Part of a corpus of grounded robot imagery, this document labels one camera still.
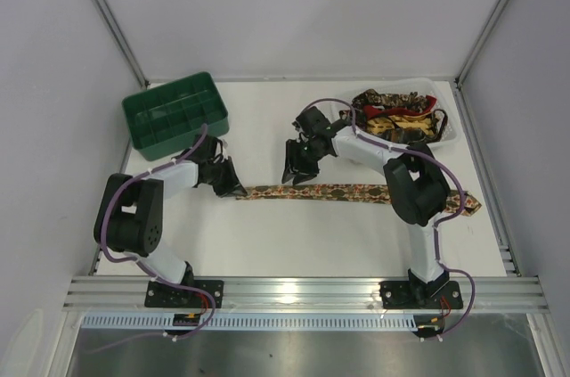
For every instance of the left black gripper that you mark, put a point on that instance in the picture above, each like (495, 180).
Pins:
(218, 173)

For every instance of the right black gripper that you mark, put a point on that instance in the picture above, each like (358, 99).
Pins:
(300, 156)

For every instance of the floral patterned tie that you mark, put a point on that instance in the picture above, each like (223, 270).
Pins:
(361, 193)

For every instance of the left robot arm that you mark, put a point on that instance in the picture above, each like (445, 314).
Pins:
(129, 223)

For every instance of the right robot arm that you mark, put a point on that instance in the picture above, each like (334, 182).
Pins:
(417, 187)

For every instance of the pile of ties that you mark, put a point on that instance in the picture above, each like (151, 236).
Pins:
(400, 118)

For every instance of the green compartment tray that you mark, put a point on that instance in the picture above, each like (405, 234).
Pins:
(166, 119)

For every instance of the white plastic basket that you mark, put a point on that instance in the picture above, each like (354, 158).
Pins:
(341, 108)

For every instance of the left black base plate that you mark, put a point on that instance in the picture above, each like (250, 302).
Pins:
(159, 295)

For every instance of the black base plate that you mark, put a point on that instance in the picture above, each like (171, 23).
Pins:
(400, 294)
(159, 295)

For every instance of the white slotted cable duct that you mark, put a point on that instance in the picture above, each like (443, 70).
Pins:
(251, 322)

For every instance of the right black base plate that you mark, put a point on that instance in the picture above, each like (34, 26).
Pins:
(400, 294)

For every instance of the aluminium mounting rail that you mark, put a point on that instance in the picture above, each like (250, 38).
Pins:
(352, 295)

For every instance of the left frame post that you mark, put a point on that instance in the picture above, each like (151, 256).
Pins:
(119, 38)

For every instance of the frame post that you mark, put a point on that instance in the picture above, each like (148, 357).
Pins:
(119, 38)
(491, 22)

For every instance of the right frame post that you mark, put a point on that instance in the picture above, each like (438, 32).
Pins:
(491, 22)

